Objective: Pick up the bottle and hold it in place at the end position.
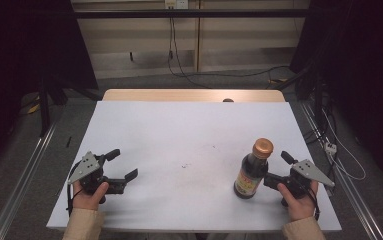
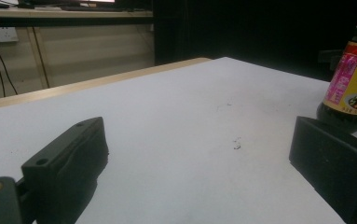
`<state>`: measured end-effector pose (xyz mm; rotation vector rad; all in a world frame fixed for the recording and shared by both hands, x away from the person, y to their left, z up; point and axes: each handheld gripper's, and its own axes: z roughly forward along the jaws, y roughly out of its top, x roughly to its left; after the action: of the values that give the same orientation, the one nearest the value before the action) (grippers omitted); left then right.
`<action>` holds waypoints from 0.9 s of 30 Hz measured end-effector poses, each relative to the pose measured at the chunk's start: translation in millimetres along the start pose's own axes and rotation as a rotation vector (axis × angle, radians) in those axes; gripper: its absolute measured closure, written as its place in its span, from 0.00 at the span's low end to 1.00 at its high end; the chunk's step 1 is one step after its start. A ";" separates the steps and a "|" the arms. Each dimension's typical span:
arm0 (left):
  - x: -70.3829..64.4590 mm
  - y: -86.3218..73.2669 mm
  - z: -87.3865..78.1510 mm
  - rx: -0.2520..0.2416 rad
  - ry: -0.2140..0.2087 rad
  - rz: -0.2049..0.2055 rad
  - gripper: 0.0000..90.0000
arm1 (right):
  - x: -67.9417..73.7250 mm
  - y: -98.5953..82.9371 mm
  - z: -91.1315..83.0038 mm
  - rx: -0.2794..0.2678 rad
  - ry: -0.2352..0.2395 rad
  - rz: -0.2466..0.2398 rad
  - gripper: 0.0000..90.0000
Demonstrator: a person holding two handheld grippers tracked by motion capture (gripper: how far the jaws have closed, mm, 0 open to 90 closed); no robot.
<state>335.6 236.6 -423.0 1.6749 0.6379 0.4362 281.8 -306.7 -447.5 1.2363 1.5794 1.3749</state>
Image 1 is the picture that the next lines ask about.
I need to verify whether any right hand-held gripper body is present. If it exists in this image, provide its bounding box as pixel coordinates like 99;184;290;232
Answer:
276;159;336;208

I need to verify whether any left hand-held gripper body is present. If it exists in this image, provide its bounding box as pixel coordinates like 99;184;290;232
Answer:
67;150;127;205

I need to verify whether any dark sauce bottle orange cap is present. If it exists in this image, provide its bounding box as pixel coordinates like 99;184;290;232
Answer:
233;137;275;200

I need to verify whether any person's left hand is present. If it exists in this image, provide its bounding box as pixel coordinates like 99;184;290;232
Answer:
71;180;110;212

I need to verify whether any person's right hand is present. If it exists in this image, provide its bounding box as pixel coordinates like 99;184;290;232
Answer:
276;179;320;223

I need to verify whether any white power strip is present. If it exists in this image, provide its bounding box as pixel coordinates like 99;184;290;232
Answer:
323;141;339;158

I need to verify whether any black metal stand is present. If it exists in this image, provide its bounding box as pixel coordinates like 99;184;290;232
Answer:
38;75;69;138
272;64;332;144

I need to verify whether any white board table cover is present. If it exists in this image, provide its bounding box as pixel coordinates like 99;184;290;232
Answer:
46;100;343;233

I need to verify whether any wooden table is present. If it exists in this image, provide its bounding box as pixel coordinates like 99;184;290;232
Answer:
102;88;286;103

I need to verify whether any yellow floor tape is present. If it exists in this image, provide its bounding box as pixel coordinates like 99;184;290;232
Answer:
26;95;42;115

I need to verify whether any black curtain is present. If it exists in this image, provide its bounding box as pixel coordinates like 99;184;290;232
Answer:
0;0;100;176
288;0;383;193

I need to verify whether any black horizontal metal bar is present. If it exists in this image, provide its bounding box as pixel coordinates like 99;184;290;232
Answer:
73;8;313;20

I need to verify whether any left hand-held gripper black cable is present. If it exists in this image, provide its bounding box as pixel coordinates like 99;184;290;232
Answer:
65;159;84;218

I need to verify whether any hand-held gripper black cable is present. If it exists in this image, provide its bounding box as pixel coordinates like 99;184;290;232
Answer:
65;159;84;218
306;186;322;222

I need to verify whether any right hand-held gripper black cable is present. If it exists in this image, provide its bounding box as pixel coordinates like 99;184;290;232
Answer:
306;186;322;222

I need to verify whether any metal floor rail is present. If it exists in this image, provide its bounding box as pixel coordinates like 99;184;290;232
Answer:
0;121;59;240
298;100;383;240

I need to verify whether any white floor cable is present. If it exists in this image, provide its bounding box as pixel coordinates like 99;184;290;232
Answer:
321;109;368;182

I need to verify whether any black floor cable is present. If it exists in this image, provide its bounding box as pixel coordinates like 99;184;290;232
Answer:
178;64;292;80

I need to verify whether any black hanging wall cable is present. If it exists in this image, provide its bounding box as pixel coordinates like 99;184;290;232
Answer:
166;16;213;90

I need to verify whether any white wall socket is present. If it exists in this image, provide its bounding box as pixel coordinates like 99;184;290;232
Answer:
164;0;190;10

